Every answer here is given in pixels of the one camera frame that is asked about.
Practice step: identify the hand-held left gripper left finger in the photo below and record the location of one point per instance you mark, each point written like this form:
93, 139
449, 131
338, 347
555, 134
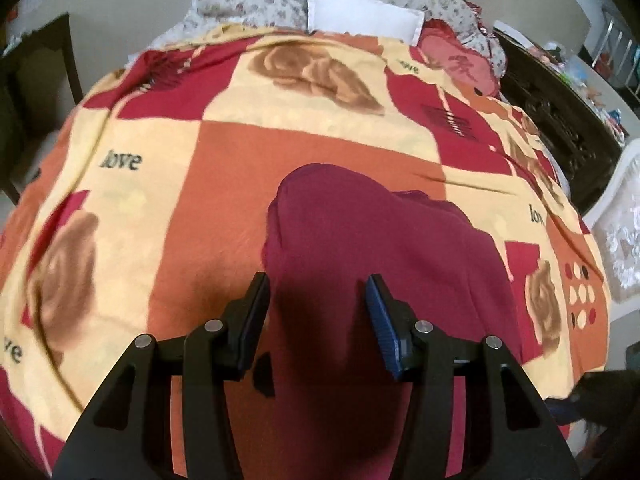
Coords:
252, 320

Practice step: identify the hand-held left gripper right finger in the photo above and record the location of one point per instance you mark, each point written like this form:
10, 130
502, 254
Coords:
382, 320

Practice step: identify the maroon small garment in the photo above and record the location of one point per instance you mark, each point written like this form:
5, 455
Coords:
380, 225

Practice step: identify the rose patchwork printed blanket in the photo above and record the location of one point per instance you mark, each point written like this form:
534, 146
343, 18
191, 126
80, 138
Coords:
310, 140

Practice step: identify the dark cloth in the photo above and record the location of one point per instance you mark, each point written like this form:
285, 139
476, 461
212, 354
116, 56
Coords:
590, 410

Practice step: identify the dark carved wooden cabinet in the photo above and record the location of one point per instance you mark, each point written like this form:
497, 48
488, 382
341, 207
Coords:
560, 125

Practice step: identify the pink red pillow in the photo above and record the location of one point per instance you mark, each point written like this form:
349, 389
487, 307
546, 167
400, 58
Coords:
450, 57

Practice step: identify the white pillow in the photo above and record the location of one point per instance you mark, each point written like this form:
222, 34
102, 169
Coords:
360, 12

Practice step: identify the pile of colourful clutter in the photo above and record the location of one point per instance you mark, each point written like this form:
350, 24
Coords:
585, 80

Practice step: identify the dark wooden table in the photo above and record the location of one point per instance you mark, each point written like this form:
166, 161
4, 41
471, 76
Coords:
35, 85

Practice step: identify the metal rack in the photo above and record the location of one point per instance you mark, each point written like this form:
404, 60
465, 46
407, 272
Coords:
620, 50

